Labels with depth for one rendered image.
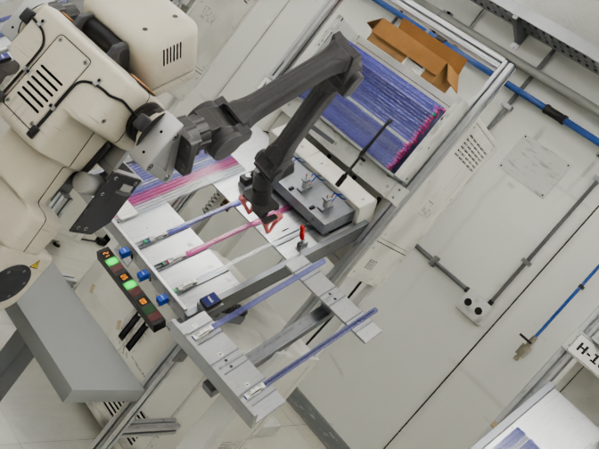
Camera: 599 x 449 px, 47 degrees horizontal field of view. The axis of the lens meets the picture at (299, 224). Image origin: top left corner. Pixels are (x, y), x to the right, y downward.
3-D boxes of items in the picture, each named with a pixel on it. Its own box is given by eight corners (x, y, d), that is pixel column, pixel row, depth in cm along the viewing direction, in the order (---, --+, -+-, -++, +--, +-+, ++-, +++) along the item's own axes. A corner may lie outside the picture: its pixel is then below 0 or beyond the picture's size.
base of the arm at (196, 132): (151, 108, 132) (192, 144, 128) (184, 96, 137) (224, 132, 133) (146, 142, 138) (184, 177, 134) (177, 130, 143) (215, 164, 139)
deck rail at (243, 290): (187, 330, 199) (187, 316, 194) (184, 325, 200) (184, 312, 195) (365, 235, 235) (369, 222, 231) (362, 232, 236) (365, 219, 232)
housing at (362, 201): (352, 238, 235) (360, 208, 225) (266, 159, 259) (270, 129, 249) (369, 229, 239) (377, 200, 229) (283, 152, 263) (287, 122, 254)
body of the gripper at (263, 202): (259, 190, 206) (261, 171, 200) (280, 210, 201) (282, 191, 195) (242, 197, 203) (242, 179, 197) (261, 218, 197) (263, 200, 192)
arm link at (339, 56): (348, 16, 154) (377, 48, 152) (335, 52, 167) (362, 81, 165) (184, 112, 139) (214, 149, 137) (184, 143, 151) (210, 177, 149)
